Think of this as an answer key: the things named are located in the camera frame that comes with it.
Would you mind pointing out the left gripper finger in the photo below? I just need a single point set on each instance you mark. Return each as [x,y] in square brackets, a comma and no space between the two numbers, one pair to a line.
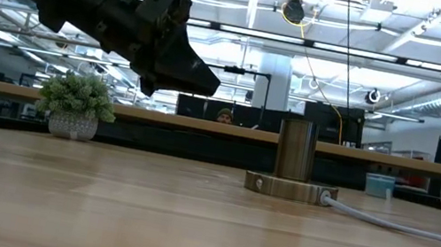
[179,72]

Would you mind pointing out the brass lamp socket base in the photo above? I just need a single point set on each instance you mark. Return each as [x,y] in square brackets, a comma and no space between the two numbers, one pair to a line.
[296,149]

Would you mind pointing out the low black partition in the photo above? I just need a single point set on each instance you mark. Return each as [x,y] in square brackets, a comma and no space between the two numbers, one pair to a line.
[200,109]

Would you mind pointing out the tan wooden desk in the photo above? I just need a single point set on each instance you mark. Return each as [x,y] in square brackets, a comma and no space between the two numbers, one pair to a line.
[158,118]

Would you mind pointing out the person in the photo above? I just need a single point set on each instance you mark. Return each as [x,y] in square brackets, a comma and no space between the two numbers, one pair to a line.
[225,116]

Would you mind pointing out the green potted plant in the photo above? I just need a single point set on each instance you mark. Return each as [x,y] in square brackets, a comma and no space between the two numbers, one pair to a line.
[76,99]

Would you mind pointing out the tall black cabinet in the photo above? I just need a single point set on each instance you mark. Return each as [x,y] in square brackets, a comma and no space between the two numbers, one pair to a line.
[337,125]

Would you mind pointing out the black background rig frame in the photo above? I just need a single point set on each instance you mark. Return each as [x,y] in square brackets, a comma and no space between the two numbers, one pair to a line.
[234,70]

